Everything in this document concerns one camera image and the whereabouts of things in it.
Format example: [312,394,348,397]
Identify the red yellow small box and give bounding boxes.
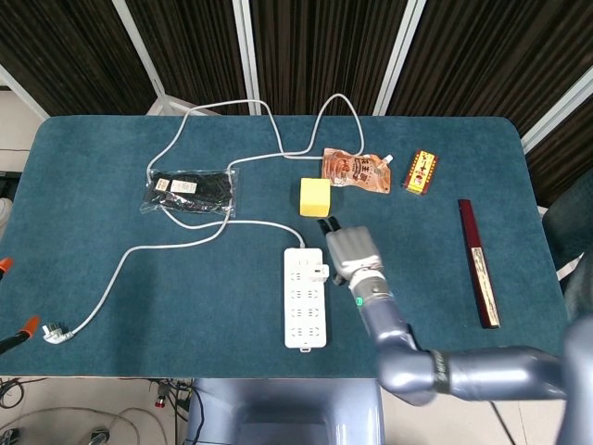
[400,148,440,197]

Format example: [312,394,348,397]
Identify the blue-grey robot torso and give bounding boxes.
[184,377,385,445]

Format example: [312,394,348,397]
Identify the orange spout pouch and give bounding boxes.
[322,146,396,195]

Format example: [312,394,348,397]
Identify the yellow sponge cube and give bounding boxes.
[299,176,333,218]

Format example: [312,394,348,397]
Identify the teal table cloth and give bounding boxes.
[0,114,578,379]

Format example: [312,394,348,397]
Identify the black items in clear bag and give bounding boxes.
[140,167,242,218]

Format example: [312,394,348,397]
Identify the dark red long box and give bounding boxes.
[457,198,502,330]

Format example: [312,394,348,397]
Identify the grey power cable with plug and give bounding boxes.
[42,94,365,347]

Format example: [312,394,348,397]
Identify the white power strip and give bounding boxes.
[284,248,329,352]

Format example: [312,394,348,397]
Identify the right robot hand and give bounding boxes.
[316,216,385,285]

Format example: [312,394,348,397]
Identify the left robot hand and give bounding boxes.
[0,257,42,356]

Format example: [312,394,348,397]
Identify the white partition frame post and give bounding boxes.
[233,0,261,116]
[519,69,593,152]
[0,62,51,120]
[372,0,427,116]
[110,0,205,117]

